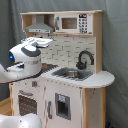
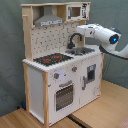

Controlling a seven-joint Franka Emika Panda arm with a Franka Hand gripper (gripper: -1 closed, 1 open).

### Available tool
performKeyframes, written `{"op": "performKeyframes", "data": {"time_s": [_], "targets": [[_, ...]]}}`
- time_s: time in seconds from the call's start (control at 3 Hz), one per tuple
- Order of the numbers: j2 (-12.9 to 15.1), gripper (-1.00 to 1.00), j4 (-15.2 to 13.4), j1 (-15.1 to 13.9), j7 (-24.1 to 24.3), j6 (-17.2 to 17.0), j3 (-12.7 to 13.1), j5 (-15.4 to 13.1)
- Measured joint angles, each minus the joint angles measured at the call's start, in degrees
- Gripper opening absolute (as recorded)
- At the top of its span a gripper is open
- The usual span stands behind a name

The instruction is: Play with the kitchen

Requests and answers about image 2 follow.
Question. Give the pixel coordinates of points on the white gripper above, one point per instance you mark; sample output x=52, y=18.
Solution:
x=88, y=30

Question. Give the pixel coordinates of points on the white microwave door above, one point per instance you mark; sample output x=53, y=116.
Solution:
x=74, y=12

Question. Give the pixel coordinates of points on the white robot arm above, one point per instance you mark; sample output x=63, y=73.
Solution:
x=108, y=37

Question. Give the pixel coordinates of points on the wooden toy kitchen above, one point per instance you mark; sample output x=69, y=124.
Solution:
x=40, y=84

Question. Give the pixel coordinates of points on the metal sink basin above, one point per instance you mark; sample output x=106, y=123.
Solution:
x=79, y=51

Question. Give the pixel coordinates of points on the black faucet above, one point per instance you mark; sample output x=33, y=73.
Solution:
x=74, y=39

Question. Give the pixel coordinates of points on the microwave button panel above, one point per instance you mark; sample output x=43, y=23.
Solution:
x=84, y=10

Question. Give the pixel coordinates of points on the red right stove knob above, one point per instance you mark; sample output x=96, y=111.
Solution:
x=74, y=69

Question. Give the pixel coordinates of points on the red stove knob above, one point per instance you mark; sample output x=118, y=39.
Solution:
x=74, y=69
x=56, y=75

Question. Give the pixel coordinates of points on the grey range hood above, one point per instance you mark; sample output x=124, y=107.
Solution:
x=48, y=18

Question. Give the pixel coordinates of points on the black stovetop red burners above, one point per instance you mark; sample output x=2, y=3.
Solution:
x=52, y=59

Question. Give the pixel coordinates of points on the red left stove knob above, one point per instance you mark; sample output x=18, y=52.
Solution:
x=56, y=75

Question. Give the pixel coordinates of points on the oven door with window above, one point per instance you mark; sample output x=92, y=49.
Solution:
x=64, y=97

